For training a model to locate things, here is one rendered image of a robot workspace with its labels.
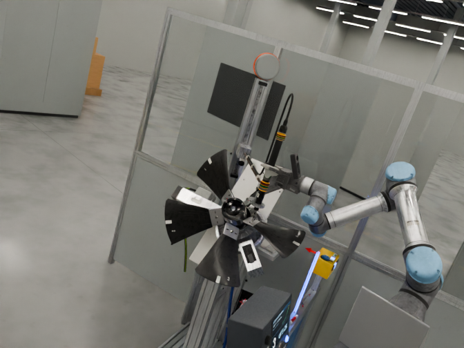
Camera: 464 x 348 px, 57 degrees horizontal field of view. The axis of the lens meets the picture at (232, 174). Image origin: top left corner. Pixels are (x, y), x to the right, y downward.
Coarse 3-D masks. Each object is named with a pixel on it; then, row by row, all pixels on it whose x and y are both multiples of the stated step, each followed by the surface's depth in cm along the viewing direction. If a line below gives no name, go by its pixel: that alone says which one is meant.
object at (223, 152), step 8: (224, 152) 221; (216, 160) 223; (224, 160) 219; (200, 168) 229; (208, 168) 226; (216, 168) 221; (224, 168) 218; (200, 176) 229; (208, 176) 225; (216, 176) 220; (224, 176) 217; (208, 184) 225; (216, 184) 221; (224, 184) 215; (216, 192) 221; (224, 192) 216
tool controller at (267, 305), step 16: (256, 304) 130; (272, 304) 131; (288, 304) 136; (240, 320) 121; (256, 320) 121; (272, 320) 124; (288, 320) 139; (240, 336) 120; (256, 336) 118; (272, 336) 125; (288, 336) 142
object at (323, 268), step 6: (324, 252) 225; (330, 252) 228; (318, 258) 217; (330, 258) 220; (336, 258) 223; (318, 264) 217; (324, 264) 216; (330, 264) 214; (318, 270) 218; (324, 270) 216; (330, 270) 215; (324, 276) 217
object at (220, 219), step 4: (212, 212) 210; (216, 212) 210; (220, 212) 210; (212, 216) 211; (220, 216) 211; (212, 220) 212; (216, 220) 212; (220, 220) 212; (212, 224) 212; (216, 224) 212
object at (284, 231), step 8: (256, 224) 202; (264, 224) 205; (272, 224) 208; (264, 232) 199; (272, 232) 200; (280, 232) 202; (288, 232) 203; (296, 232) 204; (304, 232) 205; (272, 240) 195; (280, 240) 196; (288, 240) 197; (296, 240) 198; (280, 248) 192; (288, 248) 193; (296, 248) 194
